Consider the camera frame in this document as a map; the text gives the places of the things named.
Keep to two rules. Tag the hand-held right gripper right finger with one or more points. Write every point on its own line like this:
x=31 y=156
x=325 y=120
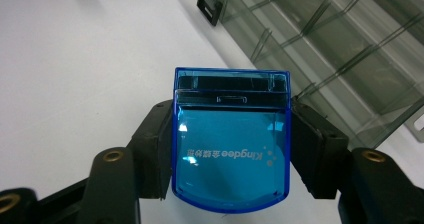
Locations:
x=316 y=150

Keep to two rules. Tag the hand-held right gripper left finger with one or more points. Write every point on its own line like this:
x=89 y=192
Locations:
x=153 y=150

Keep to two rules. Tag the blue transparent stamp box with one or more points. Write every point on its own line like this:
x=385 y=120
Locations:
x=230 y=150

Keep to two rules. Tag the grey transparent organizer box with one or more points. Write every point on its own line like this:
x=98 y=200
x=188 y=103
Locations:
x=333 y=50

